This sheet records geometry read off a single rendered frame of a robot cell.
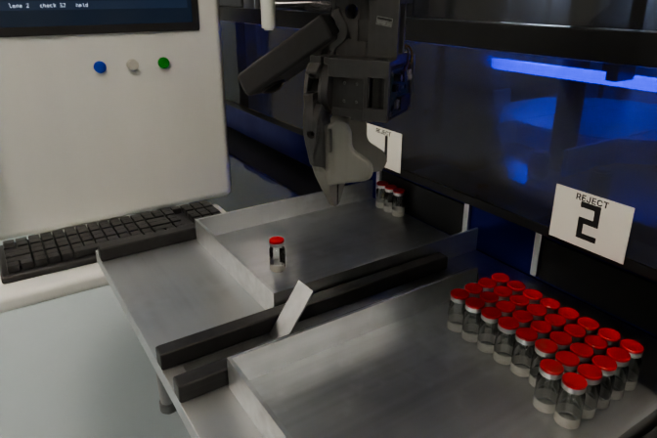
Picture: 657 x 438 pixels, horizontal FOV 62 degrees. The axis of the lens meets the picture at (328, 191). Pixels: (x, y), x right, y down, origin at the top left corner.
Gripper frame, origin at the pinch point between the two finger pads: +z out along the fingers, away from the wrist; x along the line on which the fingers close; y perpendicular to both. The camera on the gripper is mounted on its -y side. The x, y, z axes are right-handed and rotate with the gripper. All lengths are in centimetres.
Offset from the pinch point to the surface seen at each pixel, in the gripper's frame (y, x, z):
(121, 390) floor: -102, 56, 106
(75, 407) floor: -109, 44, 106
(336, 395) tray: 5.3, -8.7, 17.0
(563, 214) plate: 22.0, 12.6, 2.9
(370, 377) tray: 7.3, -5.0, 16.9
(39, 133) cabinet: -68, 18, 6
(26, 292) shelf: -52, 0, 26
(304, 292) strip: -2.3, -1.0, 11.9
